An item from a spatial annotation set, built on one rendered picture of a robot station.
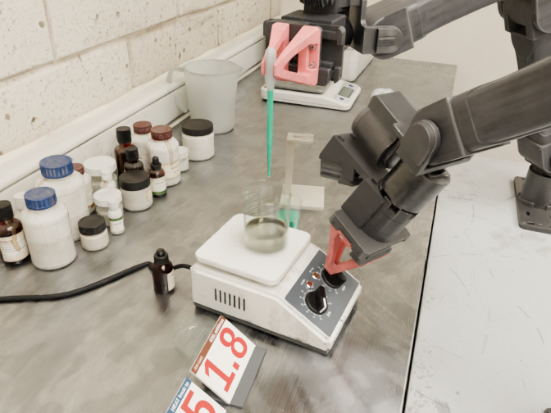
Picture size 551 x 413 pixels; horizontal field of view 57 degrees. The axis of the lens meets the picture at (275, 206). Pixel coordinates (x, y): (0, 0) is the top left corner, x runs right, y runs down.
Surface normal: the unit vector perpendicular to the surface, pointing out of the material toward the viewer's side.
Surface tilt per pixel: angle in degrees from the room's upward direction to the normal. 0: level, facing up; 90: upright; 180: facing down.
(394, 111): 25
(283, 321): 90
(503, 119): 88
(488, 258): 0
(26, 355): 0
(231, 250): 0
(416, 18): 87
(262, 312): 90
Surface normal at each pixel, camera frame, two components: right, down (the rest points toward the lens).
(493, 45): -0.33, 0.47
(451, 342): 0.03, -0.86
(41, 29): 0.94, 0.19
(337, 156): -0.68, 0.18
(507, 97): -0.84, 0.17
